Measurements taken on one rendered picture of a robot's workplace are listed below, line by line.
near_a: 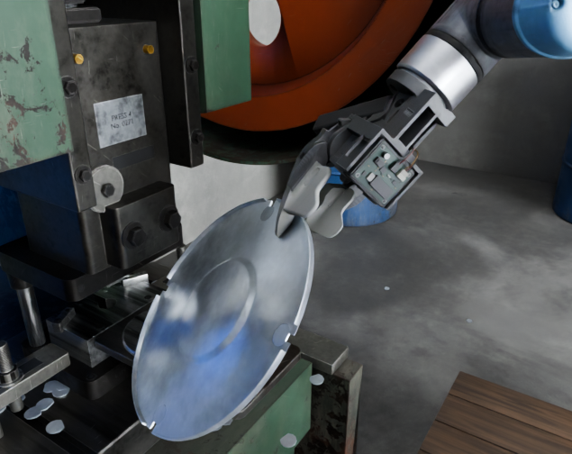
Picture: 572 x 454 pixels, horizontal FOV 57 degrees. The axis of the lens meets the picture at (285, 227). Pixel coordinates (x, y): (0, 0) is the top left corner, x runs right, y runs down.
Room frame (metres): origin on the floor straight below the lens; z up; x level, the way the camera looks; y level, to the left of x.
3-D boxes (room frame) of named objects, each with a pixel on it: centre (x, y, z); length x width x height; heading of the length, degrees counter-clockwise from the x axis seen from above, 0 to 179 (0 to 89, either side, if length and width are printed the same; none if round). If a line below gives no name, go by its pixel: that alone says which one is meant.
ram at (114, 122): (0.64, 0.23, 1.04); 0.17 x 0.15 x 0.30; 57
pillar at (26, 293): (0.63, 0.36, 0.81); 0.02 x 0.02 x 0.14
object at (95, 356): (0.66, 0.26, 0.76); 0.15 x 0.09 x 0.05; 147
